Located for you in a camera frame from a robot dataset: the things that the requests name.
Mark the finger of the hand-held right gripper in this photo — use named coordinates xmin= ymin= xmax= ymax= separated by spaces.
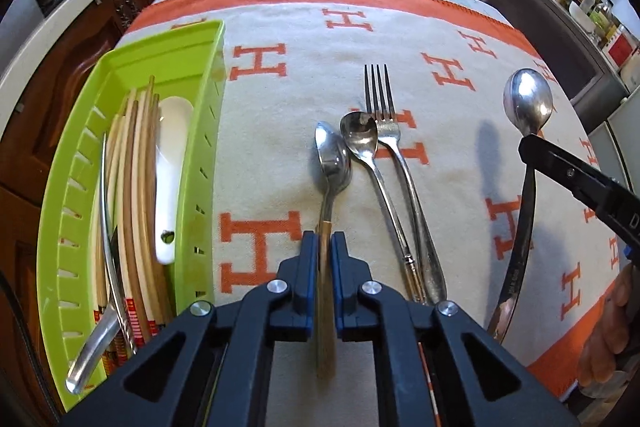
xmin=518 ymin=134 xmax=617 ymax=208

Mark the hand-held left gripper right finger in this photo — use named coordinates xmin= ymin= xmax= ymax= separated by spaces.
xmin=331 ymin=230 xmax=583 ymax=427

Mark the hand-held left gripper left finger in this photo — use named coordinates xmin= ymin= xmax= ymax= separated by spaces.
xmin=60 ymin=230 xmax=321 ymax=427

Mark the large steel spoon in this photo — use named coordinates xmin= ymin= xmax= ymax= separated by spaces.
xmin=486 ymin=68 xmax=555 ymax=343

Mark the steel spoon gold handle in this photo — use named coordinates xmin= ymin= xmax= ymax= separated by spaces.
xmin=314 ymin=121 xmax=353 ymax=380

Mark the small steel spoon gold tip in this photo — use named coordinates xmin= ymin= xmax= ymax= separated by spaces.
xmin=340 ymin=111 xmax=426 ymax=304

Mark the steel fork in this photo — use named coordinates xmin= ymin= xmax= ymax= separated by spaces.
xmin=363 ymin=64 xmax=448 ymax=305

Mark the white ceramic spoon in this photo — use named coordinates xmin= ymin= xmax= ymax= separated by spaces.
xmin=154 ymin=96 xmax=195 ymax=266

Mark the bamboo chopstick decorated end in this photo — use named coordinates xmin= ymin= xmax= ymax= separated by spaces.
xmin=107 ymin=127 xmax=131 ymax=370
xmin=125 ymin=88 xmax=151 ymax=338

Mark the pale chopstick red banded end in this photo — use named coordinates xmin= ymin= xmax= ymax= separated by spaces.
xmin=112 ymin=88 xmax=141 ymax=345
xmin=94 ymin=114 xmax=118 ymax=323

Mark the steel spoon curved handle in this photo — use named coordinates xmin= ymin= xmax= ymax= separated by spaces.
xmin=65 ymin=133 xmax=138 ymax=395

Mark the green plastic utensil tray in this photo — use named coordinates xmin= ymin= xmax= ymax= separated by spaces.
xmin=36 ymin=19 xmax=226 ymax=413

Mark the person's right hand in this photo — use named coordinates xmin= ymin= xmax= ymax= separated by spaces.
xmin=577 ymin=263 xmax=640 ymax=387

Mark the white jar red label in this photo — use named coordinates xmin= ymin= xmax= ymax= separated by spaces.
xmin=605 ymin=29 xmax=640 ymax=70

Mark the grey cabinet glass door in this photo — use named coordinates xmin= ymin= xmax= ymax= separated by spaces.
xmin=480 ymin=0 xmax=631 ymax=128

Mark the white bowl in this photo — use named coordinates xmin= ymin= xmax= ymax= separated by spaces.
xmin=569 ymin=2 xmax=594 ymax=30

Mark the clear bottle green label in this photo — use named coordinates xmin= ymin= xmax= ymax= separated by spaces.
xmin=589 ymin=0 xmax=615 ymax=42

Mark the orange patterned blanket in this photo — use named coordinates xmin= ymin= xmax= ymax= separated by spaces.
xmin=115 ymin=0 xmax=631 ymax=427

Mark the steel side panel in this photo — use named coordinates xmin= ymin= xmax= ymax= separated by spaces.
xmin=0 ymin=0 xmax=46 ymax=72

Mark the black cable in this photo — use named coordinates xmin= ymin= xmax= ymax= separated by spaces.
xmin=0 ymin=272 xmax=56 ymax=427

